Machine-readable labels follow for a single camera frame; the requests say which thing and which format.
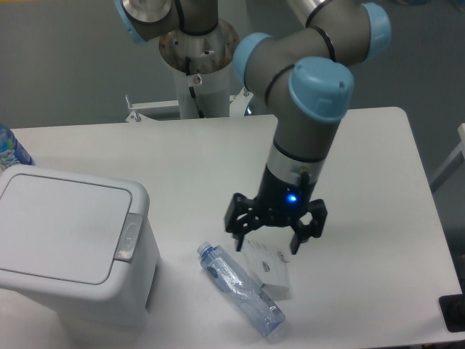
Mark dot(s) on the white furniture leg at right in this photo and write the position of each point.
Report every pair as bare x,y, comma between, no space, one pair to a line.
451,163

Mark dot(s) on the blue labelled drink bottle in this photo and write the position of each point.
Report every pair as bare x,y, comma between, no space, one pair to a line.
12,151

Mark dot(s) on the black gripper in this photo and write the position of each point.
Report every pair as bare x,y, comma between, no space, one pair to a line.
277,204

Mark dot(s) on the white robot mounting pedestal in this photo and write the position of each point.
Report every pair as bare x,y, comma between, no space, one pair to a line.
201,69

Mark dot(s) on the black device at table edge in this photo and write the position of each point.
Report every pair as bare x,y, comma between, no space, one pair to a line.
452,307

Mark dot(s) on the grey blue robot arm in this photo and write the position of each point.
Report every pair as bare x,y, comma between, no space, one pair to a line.
303,79

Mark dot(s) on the white plastic trash can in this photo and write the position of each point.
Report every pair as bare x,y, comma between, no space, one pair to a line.
79,244

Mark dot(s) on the clear empty plastic bottle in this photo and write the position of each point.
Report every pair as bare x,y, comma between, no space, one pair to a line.
231,279

